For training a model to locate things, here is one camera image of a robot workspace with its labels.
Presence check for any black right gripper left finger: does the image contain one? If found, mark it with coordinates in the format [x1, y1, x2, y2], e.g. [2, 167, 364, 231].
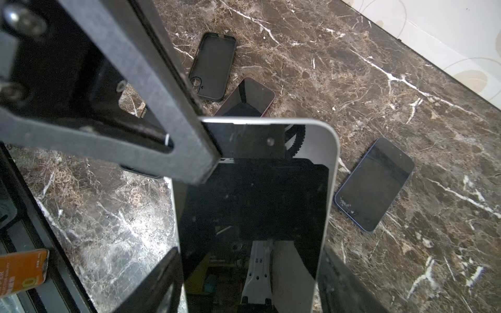
[115, 247, 183, 312]

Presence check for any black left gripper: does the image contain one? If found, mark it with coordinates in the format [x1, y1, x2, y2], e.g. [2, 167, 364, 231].
[1, 1, 220, 184]

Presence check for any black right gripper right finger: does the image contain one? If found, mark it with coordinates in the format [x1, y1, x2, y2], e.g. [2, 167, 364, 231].
[317, 248, 387, 313]

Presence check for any white-edged smartphone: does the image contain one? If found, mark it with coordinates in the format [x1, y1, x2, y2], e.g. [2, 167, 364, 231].
[173, 117, 339, 312]

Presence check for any black phone case upper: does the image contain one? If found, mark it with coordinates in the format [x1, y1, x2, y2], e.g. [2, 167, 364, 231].
[189, 32, 237, 102]

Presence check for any blue-edged smartphone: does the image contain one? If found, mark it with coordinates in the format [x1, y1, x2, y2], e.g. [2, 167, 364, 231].
[334, 138, 415, 232]

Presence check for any magenta-edged smartphone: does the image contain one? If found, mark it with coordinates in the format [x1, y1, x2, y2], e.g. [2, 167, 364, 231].
[215, 78, 275, 117]

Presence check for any orange label tag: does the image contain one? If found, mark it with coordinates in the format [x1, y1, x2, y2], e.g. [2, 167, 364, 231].
[1, 249, 50, 298]

